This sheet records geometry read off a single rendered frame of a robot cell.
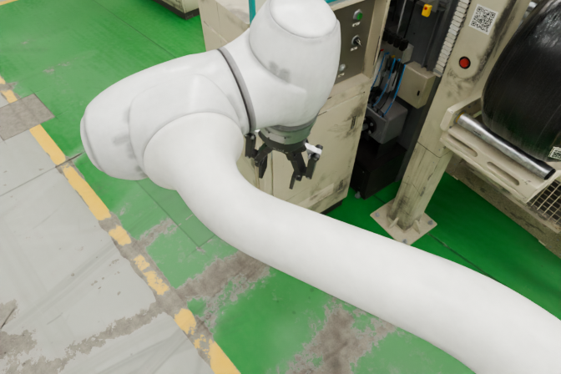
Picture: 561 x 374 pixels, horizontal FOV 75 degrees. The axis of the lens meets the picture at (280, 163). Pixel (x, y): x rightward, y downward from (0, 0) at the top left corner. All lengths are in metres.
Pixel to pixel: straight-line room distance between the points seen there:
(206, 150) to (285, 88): 0.11
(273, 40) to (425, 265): 0.24
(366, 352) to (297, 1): 1.67
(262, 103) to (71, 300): 1.88
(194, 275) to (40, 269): 0.81
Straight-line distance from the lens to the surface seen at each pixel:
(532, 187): 1.43
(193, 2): 4.08
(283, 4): 0.39
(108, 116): 0.38
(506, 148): 1.44
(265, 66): 0.39
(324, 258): 0.28
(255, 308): 1.91
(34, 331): 2.19
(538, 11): 1.23
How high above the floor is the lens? 1.78
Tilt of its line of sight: 48 degrees down
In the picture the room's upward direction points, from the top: straight up
